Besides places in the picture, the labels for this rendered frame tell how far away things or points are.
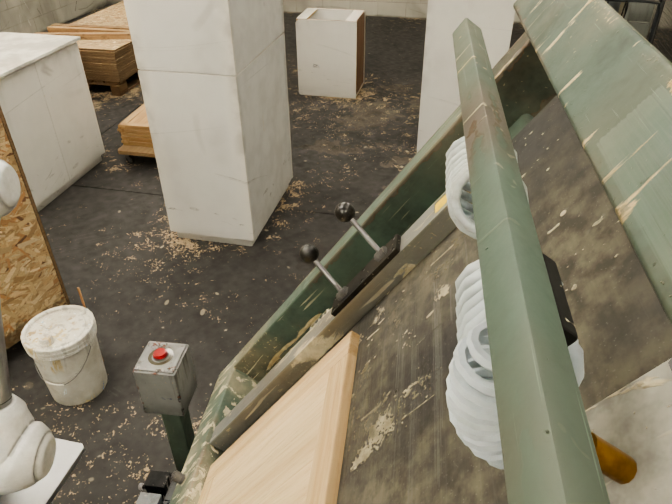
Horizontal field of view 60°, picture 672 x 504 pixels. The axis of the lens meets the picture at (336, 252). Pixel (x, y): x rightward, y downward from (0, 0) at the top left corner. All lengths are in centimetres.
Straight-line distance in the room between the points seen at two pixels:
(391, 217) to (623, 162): 77
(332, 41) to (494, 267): 558
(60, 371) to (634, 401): 258
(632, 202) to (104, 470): 243
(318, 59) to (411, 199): 471
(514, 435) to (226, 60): 304
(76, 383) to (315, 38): 400
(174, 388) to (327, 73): 459
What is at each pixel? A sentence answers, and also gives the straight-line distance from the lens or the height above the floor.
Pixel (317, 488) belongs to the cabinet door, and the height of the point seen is 133.
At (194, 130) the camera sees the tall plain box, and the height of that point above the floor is 76.
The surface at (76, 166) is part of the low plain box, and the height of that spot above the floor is 12.
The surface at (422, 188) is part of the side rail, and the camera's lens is 122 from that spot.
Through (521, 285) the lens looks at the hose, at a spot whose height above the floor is 194.
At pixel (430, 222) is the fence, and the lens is 98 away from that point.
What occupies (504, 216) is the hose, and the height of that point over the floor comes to 194.
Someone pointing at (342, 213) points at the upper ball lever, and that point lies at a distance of 105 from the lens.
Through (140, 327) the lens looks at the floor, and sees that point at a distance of 325.
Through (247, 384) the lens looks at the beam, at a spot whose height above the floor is 88.
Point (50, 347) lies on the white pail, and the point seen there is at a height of 35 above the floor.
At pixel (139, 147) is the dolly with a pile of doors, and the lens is 488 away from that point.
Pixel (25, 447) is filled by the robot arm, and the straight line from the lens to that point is 150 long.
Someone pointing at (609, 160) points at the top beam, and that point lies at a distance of 57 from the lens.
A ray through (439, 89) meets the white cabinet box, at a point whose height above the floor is 56.
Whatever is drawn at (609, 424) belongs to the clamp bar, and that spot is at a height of 180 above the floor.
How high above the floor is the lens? 208
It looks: 35 degrees down
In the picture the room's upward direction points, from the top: 1 degrees counter-clockwise
